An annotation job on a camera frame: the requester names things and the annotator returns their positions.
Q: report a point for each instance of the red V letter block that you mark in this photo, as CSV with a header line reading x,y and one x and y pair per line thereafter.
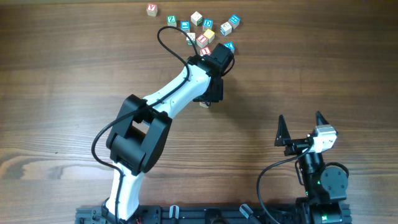
x,y
152,9

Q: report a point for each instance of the green Z letter block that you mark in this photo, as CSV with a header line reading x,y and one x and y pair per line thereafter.
x,y
171,20

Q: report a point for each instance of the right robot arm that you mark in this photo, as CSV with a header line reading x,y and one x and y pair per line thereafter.
x,y
325,183

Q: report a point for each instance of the yellow top block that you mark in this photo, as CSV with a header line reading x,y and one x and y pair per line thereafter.
x,y
210,35

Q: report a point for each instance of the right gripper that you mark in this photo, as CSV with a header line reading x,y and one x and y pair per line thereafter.
x,y
283,135

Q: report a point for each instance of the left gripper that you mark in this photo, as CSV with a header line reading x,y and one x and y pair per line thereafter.
x,y
216,97

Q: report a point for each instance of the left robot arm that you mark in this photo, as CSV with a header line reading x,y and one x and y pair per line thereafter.
x,y
137,141

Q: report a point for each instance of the red I block upper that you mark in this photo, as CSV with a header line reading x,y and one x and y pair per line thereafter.
x,y
202,41

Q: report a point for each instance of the blue picture block right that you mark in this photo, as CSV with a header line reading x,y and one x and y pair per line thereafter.
x,y
234,21

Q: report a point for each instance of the white green top block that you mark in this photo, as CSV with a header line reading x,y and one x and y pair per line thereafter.
x,y
196,18

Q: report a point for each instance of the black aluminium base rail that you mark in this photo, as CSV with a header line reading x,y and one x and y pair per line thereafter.
x,y
281,213

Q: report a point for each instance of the white green picture block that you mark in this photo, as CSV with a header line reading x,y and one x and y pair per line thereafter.
x,y
191,38

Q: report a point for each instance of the blue X letter block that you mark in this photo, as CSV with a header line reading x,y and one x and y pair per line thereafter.
x,y
230,45

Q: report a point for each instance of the white blue side block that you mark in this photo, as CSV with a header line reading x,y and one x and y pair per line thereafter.
x,y
226,28

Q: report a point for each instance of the red A letter block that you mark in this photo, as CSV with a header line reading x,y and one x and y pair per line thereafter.
x,y
204,104

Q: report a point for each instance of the red i block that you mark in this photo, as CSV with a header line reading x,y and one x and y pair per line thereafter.
x,y
205,51
202,41

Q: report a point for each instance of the blue D letter block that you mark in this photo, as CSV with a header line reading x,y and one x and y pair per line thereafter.
x,y
207,24

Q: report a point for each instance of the blue picture block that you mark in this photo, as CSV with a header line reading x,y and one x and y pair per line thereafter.
x,y
185,26
234,21

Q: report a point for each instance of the red I block lower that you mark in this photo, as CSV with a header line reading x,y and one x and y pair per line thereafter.
x,y
205,51

